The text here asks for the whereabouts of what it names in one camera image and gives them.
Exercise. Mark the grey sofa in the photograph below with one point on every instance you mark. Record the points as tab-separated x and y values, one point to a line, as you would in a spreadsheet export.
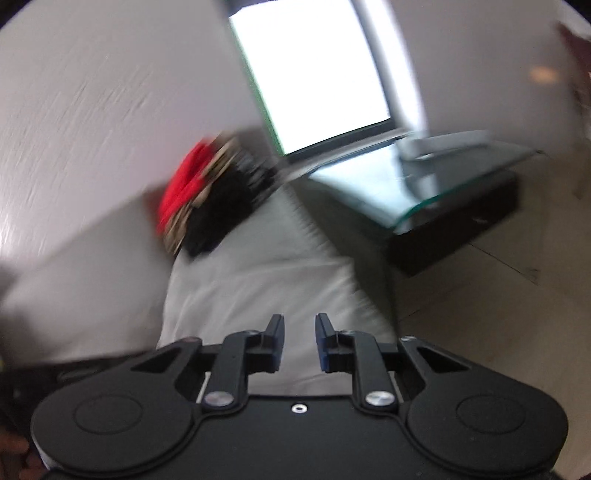
92	277

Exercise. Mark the red garment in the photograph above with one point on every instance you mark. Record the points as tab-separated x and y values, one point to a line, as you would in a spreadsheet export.
184	184

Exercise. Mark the white pillow with embroidered script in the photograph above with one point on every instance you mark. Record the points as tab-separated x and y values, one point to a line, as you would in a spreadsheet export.
258	295

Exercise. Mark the grey flat object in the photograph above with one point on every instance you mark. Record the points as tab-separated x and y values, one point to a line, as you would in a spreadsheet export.
438	145

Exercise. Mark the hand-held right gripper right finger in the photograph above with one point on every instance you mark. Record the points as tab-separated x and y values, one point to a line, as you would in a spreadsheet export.
323	344

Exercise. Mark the person's left hand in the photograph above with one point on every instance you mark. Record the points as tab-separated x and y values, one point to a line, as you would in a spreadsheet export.
14	450

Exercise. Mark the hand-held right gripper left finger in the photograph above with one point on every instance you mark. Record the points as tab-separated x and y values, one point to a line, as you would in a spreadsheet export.
276	344

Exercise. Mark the red and black clothes pile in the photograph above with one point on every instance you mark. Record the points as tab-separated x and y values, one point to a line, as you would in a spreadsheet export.
203	198

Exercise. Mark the glass top black table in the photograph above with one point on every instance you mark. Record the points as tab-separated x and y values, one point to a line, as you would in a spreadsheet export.
369	184

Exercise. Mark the window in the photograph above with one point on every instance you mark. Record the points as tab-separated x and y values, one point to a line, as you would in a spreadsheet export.
314	74

